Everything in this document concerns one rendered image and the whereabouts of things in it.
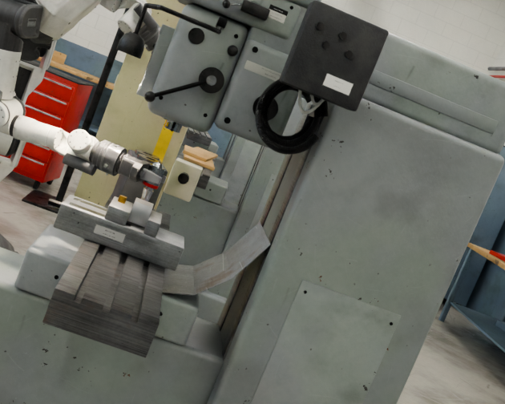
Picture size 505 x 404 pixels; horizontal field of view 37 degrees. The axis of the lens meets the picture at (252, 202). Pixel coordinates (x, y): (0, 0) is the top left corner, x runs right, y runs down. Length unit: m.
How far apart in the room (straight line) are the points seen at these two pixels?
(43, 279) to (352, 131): 0.92
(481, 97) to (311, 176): 0.55
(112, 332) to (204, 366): 0.60
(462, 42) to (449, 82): 9.71
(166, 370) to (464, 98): 1.14
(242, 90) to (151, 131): 1.89
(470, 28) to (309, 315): 10.09
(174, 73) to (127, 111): 1.85
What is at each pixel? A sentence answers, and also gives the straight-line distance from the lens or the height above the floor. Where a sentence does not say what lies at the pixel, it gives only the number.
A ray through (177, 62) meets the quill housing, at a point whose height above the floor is 1.47.
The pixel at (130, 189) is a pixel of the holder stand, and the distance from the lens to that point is 2.53.
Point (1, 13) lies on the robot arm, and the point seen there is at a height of 1.41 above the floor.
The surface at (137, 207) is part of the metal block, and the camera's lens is 2.11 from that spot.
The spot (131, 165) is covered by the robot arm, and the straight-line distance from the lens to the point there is 2.21.
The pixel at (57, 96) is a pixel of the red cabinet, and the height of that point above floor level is 0.83.
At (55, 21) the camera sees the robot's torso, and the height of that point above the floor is 1.44.
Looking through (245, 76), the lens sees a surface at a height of 1.50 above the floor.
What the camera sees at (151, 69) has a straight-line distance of 2.19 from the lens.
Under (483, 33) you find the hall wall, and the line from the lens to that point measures 12.06.
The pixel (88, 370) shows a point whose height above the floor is 0.58.
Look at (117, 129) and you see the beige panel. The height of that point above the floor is 1.04.
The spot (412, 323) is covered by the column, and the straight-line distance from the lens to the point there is 2.19.
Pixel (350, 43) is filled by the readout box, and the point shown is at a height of 1.66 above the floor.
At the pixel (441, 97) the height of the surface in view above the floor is 1.65.
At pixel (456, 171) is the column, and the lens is 2.13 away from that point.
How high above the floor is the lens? 1.46
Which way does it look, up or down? 7 degrees down
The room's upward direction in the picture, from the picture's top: 22 degrees clockwise
